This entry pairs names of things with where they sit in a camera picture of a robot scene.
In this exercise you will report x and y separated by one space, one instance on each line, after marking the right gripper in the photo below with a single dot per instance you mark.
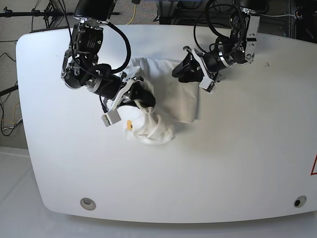
127 89

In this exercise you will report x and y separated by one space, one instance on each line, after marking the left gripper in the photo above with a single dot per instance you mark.
195 66

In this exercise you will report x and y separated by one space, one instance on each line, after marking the white printed T-shirt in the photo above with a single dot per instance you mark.
175 102

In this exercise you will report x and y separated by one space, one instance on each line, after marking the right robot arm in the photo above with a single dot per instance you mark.
81 67

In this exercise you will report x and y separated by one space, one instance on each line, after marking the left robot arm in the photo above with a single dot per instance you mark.
238 48

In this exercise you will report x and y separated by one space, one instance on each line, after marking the black equipment base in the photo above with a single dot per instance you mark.
296 19

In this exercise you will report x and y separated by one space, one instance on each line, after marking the black tripod stand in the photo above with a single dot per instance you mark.
50 14

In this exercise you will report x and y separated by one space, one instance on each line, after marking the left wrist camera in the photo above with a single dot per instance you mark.
207 84

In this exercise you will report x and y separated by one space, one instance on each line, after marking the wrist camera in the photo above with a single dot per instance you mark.
110 118
207 84

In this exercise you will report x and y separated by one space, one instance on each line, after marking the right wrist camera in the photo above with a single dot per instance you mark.
110 118

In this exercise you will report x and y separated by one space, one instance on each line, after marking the left table cable grommet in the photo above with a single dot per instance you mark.
87 204

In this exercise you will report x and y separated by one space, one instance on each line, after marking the table cable grommet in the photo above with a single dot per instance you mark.
300 201
87 204

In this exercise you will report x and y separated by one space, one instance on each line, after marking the right table cable grommet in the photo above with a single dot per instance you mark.
300 201

